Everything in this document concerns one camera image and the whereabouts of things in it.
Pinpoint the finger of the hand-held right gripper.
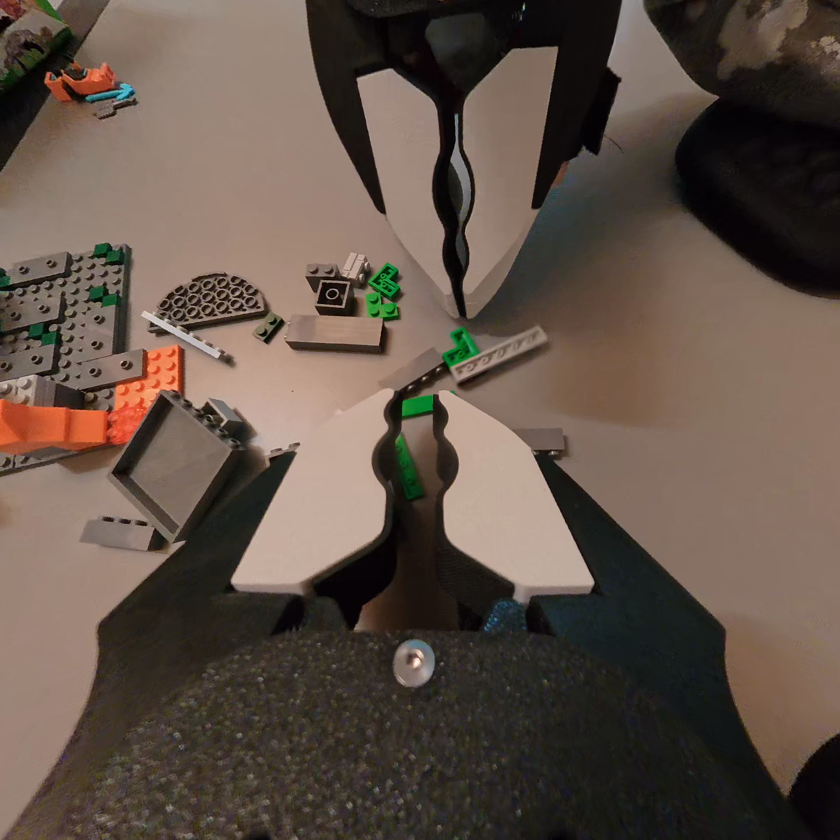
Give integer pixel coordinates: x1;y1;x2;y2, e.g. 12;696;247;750
451;53;561;321
352;69;464;319

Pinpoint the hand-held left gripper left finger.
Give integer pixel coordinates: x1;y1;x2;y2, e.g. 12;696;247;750
230;388;403;598

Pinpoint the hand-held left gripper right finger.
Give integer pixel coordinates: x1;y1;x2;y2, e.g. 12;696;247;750
431;390;599;609

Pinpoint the green lego corner piece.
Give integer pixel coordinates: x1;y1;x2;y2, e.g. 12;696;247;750
443;331;484;368

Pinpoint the person's right forearm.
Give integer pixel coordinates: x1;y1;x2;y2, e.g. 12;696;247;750
644;0;840;106

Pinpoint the small light grey lego piece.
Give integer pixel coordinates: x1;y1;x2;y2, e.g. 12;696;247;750
204;401;253;441

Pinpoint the light grey holed lego plate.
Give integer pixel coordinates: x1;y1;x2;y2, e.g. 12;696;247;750
451;325;550;382

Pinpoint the dark grey long lego brick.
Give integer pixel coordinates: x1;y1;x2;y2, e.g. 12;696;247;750
285;315;388;353

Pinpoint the orange lego plate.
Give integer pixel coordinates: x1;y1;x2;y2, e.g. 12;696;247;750
105;346;185;447

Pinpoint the thin light grey lego plate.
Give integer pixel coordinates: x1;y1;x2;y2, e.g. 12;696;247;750
142;310;235;362

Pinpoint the dark grey half-round lego plate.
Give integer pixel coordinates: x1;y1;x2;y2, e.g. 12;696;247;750
155;272;267;326

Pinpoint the orange lego slope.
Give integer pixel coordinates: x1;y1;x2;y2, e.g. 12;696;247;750
0;398;112;454

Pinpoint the grey lego baseplate build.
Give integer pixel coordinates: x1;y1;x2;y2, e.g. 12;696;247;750
0;243;145;473

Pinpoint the small orange lego piece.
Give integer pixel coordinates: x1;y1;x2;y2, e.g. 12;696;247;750
46;59;112;103

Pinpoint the lego set box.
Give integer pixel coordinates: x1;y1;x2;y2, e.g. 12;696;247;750
0;0;73;93

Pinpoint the dark grey lego window frame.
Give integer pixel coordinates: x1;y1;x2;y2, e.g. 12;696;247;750
109;390;250;542

